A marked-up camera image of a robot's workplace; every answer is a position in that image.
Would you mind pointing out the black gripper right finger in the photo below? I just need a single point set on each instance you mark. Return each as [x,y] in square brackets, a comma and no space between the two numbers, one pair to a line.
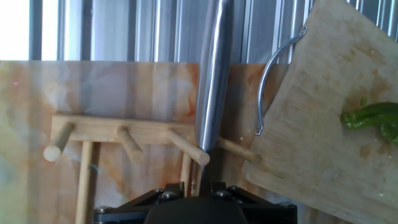
[220,190]

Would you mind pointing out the green chili pepper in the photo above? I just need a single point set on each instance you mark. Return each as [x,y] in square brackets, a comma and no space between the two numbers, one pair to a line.
[373,116]

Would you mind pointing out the steel kitchen knife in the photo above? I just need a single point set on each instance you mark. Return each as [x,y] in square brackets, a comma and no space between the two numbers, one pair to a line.
[214,77]

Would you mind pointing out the bamboo cutting board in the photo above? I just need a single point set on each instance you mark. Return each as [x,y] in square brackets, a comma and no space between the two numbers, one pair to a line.
[323,161]

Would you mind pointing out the wooden dish rack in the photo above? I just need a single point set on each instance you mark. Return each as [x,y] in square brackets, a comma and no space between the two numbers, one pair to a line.
[99,127]

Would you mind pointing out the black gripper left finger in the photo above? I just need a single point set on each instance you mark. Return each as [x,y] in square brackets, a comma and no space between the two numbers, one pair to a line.
[172,190]

